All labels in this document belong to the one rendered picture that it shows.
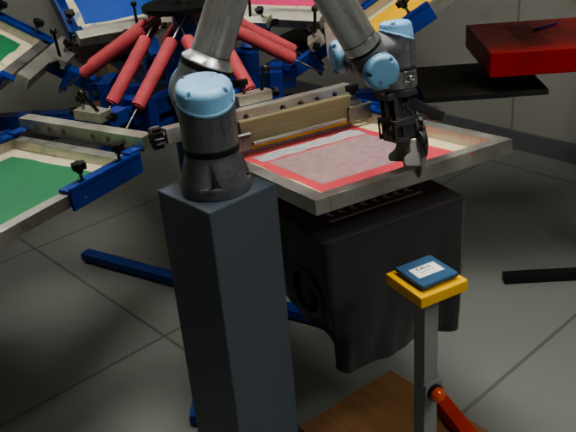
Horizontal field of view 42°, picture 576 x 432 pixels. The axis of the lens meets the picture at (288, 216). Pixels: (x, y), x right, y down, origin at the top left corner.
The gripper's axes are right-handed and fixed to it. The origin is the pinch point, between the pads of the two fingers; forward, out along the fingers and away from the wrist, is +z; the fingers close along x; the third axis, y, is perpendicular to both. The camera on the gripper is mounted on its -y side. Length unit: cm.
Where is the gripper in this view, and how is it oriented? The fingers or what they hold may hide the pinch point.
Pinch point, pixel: (416, 169)
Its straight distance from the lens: 184.3
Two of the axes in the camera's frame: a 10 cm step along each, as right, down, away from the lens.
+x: 4.7, 2.4, -8.5
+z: 1.4, 9.3, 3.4
